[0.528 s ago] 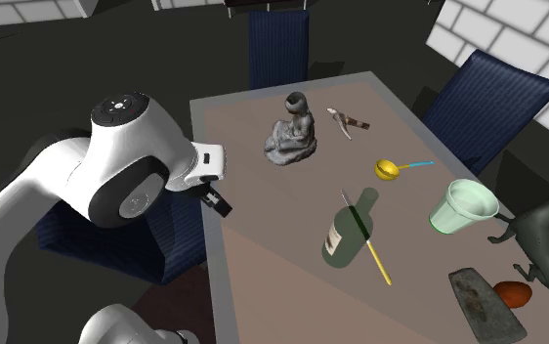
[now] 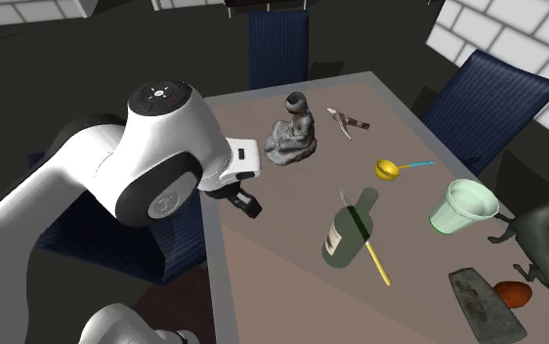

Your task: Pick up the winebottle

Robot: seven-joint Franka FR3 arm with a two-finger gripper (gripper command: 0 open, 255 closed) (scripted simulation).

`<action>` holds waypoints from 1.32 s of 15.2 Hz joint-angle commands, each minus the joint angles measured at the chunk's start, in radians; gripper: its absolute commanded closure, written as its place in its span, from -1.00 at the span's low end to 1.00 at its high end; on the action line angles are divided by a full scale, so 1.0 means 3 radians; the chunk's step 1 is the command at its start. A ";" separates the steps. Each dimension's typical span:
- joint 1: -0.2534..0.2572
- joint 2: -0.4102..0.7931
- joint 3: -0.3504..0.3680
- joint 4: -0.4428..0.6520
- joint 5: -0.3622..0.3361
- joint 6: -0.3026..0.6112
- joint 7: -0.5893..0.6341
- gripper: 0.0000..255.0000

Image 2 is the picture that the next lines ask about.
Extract dark green animal figure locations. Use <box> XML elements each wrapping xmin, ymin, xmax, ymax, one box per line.
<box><xmin>487</xmin><ymin>189</ymin><xmax>549</xmax><ymax>294</ymax></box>

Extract grey rusty flat slab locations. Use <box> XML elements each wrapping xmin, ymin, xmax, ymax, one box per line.
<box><xmin>447</xmin><ymin>267</ymin><xmax>528</xmax><ymax>344</ymax></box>

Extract pale green cup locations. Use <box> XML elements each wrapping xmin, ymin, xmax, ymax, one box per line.
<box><xmin>428</xmin><ymin>178</ymin><xmax>500</xmax><ymax>236</ymax></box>

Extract brown bird figure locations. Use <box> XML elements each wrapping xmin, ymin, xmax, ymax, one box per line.
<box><xmin>326</xmin><ymin>107</ymin><xmax>371</xmax><ymax>142</ymax></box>

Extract dark blue chair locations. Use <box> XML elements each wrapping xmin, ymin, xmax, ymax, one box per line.
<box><xmin>26</xmin><ymin>150</ymin><xmax>207</xmax><ymax>287</ymax></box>
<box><xmin>420</xmin><ymin>49</ymin><xmax>549</xmax><ymax>178</ymax></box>
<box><xmin>247</xmin><ymin>9</ymin><xmax>311</xmax><ymax>91</ymax></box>

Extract yellow handled tool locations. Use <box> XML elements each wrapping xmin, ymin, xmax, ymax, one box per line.
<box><xmin>339</xmin><ymin>188</ymin><xmax>393</xmax><ymax>287</ymax></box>

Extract green glass bottle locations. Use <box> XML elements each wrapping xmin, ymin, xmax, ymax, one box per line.
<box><xmin>321</xmin><ymin>187</ymin><xmax>380</xmax><ymax>270</ymax></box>

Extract grey table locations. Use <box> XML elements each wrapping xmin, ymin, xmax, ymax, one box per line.
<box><xmin>199</xmin><ymin>70</ymin><xmax>549</xmax><ymax>344</ymax></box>

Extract orange oval object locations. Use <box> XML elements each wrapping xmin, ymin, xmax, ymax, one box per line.
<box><xmin>492</xmin><ymin>280</ymin><xmax>533</xmax><ymax>310</ymax></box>

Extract yellow scoop with blue handle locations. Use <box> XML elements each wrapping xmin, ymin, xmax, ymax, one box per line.
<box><xmin>374</xmin><ymin>159</ymin><xmax>436</xmax><ymax>182</ymax></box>

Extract grey seated figure statue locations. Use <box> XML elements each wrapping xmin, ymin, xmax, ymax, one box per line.
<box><xmin>263</xmin><ymin>91</ymin><xmax>318</xmax><ymax>166</ymax></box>

